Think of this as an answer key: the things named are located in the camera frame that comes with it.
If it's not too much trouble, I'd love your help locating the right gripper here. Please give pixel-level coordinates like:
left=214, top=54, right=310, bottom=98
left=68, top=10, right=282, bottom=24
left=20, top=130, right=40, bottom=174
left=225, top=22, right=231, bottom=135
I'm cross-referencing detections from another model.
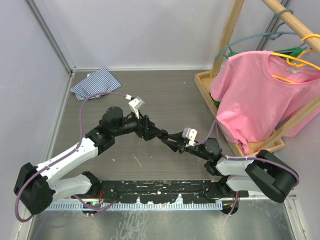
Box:
left=162, top=130, right=210, bottom=161

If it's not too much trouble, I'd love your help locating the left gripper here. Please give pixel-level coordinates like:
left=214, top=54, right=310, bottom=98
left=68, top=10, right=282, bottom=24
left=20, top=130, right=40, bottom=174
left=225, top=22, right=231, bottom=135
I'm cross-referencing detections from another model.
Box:
left=112, top=107, right=163, bottom=140

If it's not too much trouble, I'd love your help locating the black round charging case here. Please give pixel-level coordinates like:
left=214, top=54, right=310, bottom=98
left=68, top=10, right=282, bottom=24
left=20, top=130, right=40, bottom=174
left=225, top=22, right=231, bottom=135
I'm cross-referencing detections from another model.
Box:
left=158, top=130, right=169, bottom=141

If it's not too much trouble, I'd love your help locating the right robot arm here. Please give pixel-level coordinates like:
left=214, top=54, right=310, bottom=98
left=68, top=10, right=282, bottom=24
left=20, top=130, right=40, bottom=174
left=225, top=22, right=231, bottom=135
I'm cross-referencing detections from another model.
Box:
left=158, top=132, right=300, bottom=203

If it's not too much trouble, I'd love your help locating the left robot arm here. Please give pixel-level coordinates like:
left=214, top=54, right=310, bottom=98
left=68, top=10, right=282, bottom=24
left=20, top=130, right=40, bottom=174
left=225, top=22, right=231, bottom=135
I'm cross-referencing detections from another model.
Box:
left=13, top=106, right=165, bottom=216

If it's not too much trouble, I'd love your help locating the green garment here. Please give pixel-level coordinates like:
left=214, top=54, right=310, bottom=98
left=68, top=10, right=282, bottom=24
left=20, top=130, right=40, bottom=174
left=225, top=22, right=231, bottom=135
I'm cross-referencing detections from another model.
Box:
left=213, top=99, right=221, bottom=108

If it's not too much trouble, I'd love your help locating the wooden clothes rack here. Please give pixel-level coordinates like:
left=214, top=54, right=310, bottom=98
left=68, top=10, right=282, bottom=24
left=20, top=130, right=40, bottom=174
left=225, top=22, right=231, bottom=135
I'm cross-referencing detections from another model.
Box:
left=194, top=0, right=320, bottom=156

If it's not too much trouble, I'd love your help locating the blue striped cloth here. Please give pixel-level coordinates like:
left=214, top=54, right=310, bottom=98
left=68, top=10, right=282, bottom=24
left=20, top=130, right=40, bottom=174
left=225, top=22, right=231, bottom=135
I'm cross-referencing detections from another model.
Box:
left=70, top=68, right=122, bottom=101

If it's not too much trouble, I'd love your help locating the pink t-shirt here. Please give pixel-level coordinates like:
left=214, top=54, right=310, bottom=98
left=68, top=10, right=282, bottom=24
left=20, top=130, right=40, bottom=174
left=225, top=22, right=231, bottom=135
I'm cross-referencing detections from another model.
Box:
left=210, top=51, right=320, bottom=155

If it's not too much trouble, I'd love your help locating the grey-blue hanger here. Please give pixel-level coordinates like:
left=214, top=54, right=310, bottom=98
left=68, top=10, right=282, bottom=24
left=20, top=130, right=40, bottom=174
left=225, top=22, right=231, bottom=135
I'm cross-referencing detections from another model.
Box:
left=214, top=8, right=305, bottom=60

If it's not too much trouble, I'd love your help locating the green hanger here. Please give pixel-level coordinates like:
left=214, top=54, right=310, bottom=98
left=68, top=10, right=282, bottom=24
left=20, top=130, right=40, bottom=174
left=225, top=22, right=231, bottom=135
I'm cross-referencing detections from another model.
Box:
left=223, top=47, right=307, bottom=59

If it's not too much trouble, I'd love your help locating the yellow hanger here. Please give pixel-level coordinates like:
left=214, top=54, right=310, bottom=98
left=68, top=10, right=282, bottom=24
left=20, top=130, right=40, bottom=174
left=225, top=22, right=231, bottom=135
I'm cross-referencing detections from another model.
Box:
left=271, top=33, right=320, bottom=84

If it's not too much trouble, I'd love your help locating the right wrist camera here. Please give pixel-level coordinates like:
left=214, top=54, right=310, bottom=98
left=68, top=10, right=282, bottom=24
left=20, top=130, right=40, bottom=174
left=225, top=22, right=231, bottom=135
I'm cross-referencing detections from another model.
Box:
left=182, top=127, right=198, bottom=146

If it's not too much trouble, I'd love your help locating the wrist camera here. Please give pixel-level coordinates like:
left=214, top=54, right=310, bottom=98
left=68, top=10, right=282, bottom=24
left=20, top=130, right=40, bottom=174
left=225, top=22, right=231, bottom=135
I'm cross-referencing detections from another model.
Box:
left=128, top=97, right=145, bottom=119
left=182, top=127, right=198, bottom=146

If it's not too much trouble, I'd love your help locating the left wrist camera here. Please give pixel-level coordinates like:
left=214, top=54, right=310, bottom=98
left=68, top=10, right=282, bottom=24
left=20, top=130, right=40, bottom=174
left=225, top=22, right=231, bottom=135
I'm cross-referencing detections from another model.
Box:
left=128, top=97, right=145, bottom=119

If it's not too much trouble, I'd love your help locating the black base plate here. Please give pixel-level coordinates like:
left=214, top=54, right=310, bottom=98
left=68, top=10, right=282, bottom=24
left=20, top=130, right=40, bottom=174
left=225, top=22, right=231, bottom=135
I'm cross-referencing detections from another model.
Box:
left=71, top=179, right=250, bottom=205

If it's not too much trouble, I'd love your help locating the aluminium frame post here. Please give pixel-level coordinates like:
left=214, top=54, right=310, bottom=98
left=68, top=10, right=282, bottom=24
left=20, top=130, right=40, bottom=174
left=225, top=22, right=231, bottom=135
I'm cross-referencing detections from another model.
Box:
left=24, top=0, right=75, bottom=75

